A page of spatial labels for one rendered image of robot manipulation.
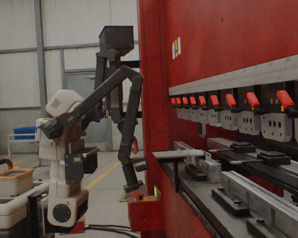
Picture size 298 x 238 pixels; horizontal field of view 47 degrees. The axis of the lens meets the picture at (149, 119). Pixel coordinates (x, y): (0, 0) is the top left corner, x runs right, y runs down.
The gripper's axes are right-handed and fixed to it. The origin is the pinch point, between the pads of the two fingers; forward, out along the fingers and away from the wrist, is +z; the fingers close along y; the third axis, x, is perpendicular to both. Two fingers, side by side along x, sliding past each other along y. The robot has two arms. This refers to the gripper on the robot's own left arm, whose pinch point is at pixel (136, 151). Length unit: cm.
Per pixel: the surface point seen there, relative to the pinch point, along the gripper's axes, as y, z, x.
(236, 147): -7, 24, -54
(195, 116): -11.5, -1.9, -41.9
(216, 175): -31, 29, -37
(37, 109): 689, -200, 347
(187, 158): 23.3, 21.4, -22.4
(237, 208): -81, 31, -41
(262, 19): -97, -21, -77
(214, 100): -58, -6, -54
